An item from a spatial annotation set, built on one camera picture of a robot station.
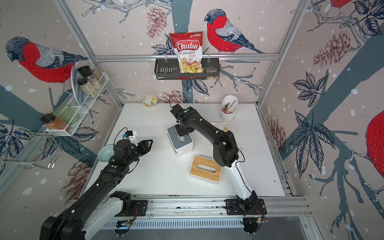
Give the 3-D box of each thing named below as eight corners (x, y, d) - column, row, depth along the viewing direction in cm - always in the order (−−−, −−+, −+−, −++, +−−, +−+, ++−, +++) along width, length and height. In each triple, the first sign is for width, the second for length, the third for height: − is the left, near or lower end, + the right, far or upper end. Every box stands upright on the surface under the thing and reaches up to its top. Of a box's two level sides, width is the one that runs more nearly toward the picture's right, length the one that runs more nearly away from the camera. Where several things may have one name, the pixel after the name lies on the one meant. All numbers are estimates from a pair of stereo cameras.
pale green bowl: (99, 164, 93) (93, 160, 88) (106, 148, 100) (101, 144, 95) (110, 164, 93) (106, 160, 88) (117, 148, 100) (112, 144, 95)
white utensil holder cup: (220, 121, 111) (223, 106, 98) (219, 110, 119) (221, 94, 106) (235, 121, 111) (240, 106, 98) (232, 110, 119) (237, 94, 106)
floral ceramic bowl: (142, 108, 121) (141, 104, 118) (145, 99, 128) (144, 95, 125) (157, 108, 121) (156, 104, 118) (159, 99, 128) (158, 95, 125)
